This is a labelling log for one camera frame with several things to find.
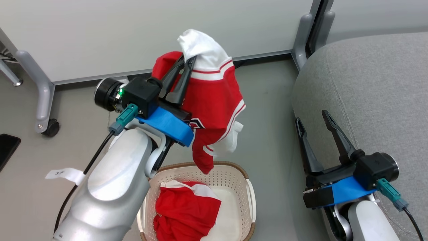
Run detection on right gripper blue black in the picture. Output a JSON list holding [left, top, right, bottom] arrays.
[[295, 110, 377, 210]]

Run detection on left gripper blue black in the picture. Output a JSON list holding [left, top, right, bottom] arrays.
[[135, 55, 197, 148]]

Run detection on red jersey with white band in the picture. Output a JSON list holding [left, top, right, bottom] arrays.
[[153, 180, 222, 241]]

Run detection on grey fabric sofa seat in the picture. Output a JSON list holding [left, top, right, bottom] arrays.
[[291, 32, 428, 241]]

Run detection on cream perforated laundry basket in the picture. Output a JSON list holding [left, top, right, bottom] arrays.
[[136, 161, 257, 241]]

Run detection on black round right gripper motor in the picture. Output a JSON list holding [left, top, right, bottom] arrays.
[[385, 153, 400, 183]]

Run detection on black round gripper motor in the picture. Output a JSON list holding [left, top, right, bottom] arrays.
[[94, 78, 125, 112], [385, 153, 400, 183]]

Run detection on black round left gripper motor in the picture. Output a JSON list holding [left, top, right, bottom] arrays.
[[94, 78, 125, 112]]

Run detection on wide white partition panel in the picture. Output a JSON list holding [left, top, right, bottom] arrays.
[[0, 0, 315, 86]]

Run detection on short grey partition leg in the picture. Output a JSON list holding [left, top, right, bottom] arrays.
[[316, 11, 336, 51], [291, 13, 313, 72]]

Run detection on black caster wheel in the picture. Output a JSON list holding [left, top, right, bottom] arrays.
[[42, 119, 61, 138]]

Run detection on long grey partition leg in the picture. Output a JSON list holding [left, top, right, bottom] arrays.
[[15, 50, 56, 134]]

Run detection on narrow white partition panel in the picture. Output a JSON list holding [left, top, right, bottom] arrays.
[[326, 0, 428, 44]]

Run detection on thin grey stand leg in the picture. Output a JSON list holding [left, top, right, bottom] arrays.
[[0, 60, 23, 87]]

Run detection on flat black object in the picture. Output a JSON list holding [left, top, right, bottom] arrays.
[[0, 133, 22, 172]]

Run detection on left black cable teal plug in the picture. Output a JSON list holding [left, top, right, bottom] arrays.
[[53, 103, 139, 235]]

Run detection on black cable teal plug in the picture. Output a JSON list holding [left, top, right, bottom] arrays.
[[53, 103, 139, 235], [376, 178, 425, 241]]

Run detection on right black cable teal plug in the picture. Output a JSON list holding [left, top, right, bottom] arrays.
[[376, 178, 425, 241]]

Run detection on white paper cable label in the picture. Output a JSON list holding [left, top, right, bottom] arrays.
[[45, 167, 84, 186]]

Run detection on thin black floor cables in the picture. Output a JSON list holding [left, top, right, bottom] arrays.
[[0, 52, 18, 64]]

